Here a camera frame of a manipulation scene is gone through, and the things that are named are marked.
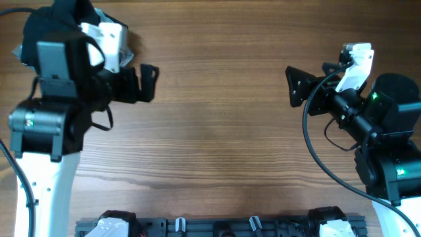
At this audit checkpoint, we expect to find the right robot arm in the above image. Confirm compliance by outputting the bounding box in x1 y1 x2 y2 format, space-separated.
285 63 420 236

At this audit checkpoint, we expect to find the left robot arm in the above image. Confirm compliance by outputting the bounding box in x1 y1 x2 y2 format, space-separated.
9 32 159 236

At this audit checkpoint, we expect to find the right black cable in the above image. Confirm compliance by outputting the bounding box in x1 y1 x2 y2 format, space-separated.
301 62 421 237

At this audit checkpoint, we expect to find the black t-shirt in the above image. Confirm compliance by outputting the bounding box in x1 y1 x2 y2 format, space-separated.
20 0 101 72

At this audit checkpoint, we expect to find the black folded garment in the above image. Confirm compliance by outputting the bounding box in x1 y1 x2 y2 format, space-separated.
94 8 128 28

